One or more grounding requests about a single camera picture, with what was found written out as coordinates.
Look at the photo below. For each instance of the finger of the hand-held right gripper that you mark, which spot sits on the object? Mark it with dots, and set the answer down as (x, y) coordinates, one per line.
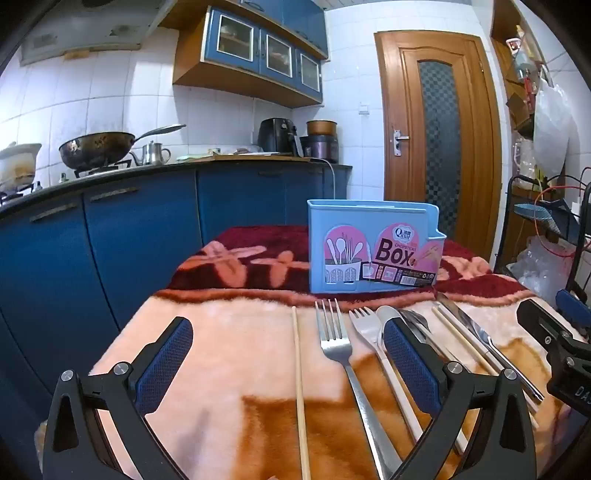
(572, 304)
(542, 323)

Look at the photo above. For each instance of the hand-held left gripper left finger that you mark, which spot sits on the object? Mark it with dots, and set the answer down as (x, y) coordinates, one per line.
(166, 360)

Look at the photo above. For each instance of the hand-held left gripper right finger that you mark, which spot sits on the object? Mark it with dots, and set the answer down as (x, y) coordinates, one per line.
(411, 364)

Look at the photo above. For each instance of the metal spoon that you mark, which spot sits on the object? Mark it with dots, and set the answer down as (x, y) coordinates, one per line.
(415, 321)

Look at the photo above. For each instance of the white plastic fork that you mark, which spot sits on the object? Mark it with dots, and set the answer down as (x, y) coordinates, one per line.
(367, 330)
(390, 313)

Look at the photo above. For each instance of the large metal fork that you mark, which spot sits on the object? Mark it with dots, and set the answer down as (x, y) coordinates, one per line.
(334, 341)

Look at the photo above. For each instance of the light blue utensil box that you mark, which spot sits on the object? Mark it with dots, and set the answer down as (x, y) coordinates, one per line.
(369, 221)

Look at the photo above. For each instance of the clear plastic bag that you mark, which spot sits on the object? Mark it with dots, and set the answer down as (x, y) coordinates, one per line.
(535, 267)

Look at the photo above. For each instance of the red and peach printed blanket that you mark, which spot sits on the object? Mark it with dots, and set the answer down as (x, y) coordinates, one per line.
(221, 369)

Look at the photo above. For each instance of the black metal rack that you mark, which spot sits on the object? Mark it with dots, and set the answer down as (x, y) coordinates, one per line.
(510, 207)

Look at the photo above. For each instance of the blue kitchen base cabinets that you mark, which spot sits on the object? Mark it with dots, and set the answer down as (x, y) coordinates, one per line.
(138, 240)

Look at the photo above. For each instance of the white hanging plastic bag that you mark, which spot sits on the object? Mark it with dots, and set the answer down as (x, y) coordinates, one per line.
(551, 124)

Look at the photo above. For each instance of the gas stove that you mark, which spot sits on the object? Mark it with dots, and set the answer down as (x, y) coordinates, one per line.
(104, 170)

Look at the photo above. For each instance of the metal kettle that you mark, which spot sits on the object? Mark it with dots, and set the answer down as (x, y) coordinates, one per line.
(152, 154)

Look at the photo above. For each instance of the black wok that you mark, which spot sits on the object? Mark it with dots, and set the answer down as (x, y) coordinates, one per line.
(94, 150)

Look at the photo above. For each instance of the dark rice cooker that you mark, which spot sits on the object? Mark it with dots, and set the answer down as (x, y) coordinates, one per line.
(321, 147)

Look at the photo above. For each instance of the white clay pot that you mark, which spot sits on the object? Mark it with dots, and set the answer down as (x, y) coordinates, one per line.
(18, 166)

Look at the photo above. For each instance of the black air fryer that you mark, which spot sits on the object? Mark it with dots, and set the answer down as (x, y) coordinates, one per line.
(276, 137)

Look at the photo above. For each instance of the brown pot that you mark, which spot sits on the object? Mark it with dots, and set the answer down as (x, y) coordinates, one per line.
(322, 127)

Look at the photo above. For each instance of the wooden door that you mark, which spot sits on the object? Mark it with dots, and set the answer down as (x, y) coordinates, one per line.
(397, 92)

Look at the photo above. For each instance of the range hood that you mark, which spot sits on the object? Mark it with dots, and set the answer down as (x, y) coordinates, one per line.
(87, 32)

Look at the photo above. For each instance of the wooden wall shelf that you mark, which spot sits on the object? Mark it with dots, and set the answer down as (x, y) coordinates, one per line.
(517, 92)

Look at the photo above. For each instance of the blue wall cabinet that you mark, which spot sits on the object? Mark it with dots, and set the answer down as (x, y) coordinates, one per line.
(231, 74)

